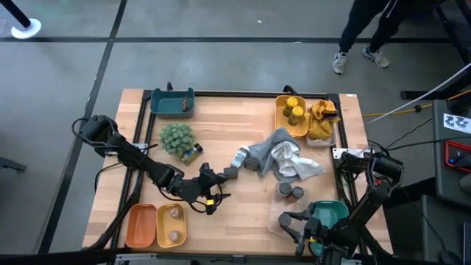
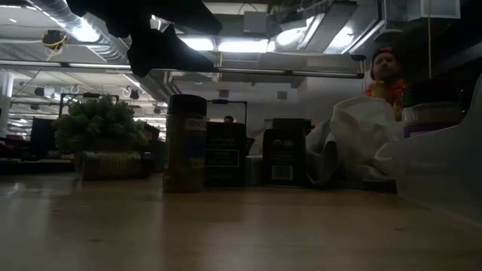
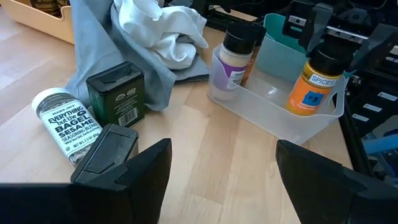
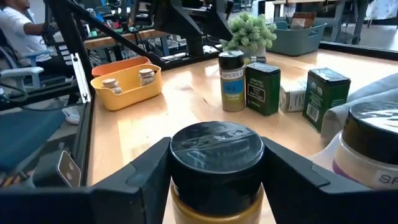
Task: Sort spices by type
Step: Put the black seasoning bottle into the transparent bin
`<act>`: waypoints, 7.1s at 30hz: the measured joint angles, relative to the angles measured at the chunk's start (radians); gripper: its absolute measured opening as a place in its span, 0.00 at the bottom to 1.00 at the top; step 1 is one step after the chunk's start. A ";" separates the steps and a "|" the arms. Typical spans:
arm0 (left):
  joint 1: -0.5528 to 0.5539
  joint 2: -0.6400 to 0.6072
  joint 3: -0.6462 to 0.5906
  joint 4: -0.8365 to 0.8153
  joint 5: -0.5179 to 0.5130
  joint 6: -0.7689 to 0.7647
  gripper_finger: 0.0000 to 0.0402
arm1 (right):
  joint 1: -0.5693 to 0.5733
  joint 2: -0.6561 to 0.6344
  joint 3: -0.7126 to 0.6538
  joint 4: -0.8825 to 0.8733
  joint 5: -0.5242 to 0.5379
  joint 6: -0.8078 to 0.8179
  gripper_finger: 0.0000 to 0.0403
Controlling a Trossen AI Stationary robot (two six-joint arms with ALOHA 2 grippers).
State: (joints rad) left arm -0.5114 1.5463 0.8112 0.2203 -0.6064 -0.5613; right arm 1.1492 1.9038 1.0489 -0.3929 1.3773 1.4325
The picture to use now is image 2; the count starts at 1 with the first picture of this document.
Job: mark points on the black-lid jar blue label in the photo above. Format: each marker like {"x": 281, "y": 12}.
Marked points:
{"x": 184, "y": 150}

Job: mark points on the black spice tin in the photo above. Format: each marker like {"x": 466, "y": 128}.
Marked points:
{"x": 225, "y": 158}
{"x": 284, "y": 158}

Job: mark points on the black-lid jar purple label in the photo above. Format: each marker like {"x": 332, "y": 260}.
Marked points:
{"x": 431, "y": 105}

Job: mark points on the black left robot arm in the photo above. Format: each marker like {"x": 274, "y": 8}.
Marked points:
{"x": 113, "y": 15}

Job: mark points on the ceiling light panel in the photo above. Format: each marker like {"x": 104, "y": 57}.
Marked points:
{"x": 199, "y": 44}
{"x": 243, "y": 46}

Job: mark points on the green artificial plant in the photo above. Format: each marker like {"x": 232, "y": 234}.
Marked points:
{"x": 98, "y": 120}

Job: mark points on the person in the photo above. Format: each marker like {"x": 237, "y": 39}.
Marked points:
{"x": 386, "y": 67}
{"x": 228, "y": 119}

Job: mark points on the grey ceiling box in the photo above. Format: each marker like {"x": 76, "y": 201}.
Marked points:
{"x": 255, "y": 22}

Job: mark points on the black background box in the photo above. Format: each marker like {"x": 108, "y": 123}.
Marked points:
{"x": 291, "y": 123}

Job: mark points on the white pillar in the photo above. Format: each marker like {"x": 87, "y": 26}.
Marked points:
{"x": 5, "y": 101}

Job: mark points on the grey cloth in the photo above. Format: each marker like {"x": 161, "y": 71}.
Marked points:
{"x": 329, "y": 162}

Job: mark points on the white plastic bag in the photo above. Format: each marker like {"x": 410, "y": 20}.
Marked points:
{"x": 361, "y": 128}

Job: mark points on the clear plastic bin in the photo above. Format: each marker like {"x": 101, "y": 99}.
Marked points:
{"x": 433, "y": 173}

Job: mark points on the silver ceiling air duct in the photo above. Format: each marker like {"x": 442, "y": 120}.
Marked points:
{"x": 75, "y": 26}

